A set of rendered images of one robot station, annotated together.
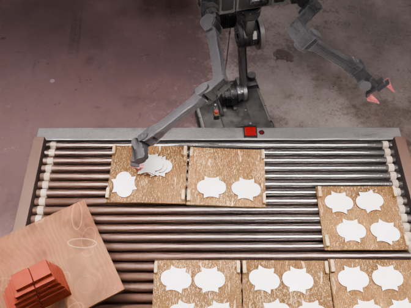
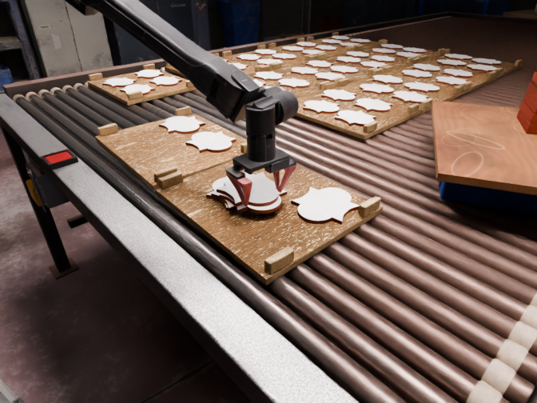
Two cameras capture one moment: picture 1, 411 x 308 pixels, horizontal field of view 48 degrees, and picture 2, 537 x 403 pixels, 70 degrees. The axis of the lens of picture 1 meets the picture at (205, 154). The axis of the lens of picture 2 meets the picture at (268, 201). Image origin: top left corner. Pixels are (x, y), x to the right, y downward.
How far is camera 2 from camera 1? 2.57 m
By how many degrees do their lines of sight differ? 81
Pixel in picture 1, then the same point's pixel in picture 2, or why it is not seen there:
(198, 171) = (196, 160)
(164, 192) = not seen: hidden behind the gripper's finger
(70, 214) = (483, 169)
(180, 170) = (215, 173)
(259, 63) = not seen: outside the picture
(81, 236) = (472, 144)
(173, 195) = not seen: hidden behind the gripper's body
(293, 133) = (37, 136)
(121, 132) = (212, 305)
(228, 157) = (138, 151)
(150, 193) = (294, 177)
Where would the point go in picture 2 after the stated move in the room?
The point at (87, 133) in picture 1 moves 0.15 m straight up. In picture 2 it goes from (296, 383) to (301, 306)
